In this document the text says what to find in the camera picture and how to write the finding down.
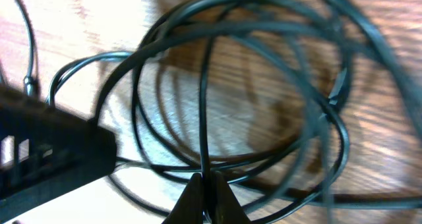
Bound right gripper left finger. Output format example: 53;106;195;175
162;173;204;224

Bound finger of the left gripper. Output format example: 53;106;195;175
1;86;117;223

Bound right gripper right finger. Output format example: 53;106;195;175
209;172;251;224

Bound black cable bundle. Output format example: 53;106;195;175
0;0;422;224

